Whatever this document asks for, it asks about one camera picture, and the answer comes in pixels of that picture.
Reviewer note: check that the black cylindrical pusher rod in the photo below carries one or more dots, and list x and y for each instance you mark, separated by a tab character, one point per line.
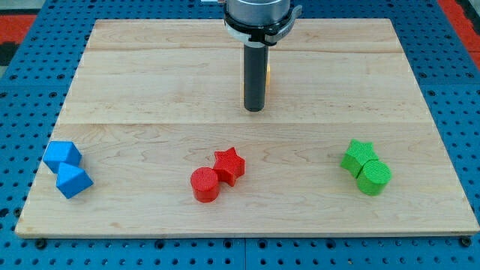
258	58

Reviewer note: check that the blue cube block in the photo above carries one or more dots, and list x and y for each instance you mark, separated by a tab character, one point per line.
72	180

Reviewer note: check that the yellow block behind rod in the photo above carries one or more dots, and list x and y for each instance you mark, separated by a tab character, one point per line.
268	77

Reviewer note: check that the red star block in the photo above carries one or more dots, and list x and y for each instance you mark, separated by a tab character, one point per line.
229	166

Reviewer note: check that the wooden board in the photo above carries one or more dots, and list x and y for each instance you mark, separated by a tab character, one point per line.
152	100

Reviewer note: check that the red cylinder block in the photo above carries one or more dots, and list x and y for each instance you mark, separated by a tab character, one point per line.
205	184

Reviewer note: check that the green star block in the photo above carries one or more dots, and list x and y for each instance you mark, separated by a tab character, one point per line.
357	155

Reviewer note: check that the green cylinder block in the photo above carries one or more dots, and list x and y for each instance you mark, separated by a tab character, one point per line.
374	177

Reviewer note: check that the blue pentagon block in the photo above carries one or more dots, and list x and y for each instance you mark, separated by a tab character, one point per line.
61	152

